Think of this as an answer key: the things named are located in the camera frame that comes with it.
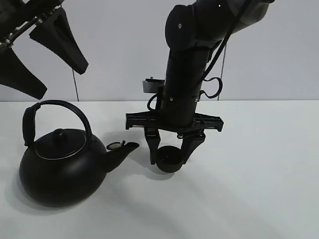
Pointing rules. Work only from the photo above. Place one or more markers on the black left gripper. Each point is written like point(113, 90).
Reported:
point(52, 31)

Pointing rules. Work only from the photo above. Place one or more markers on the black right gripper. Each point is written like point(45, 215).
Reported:
point(177, 117)

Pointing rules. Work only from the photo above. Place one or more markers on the small black teacup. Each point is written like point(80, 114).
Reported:
point(169, 159)

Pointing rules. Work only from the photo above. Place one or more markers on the black round teapot kettle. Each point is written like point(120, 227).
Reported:
point(67, 165)

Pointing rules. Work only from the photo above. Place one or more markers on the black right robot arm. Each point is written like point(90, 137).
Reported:
point(196, 35)

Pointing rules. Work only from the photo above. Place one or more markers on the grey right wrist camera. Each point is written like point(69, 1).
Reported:
point(152, 85)

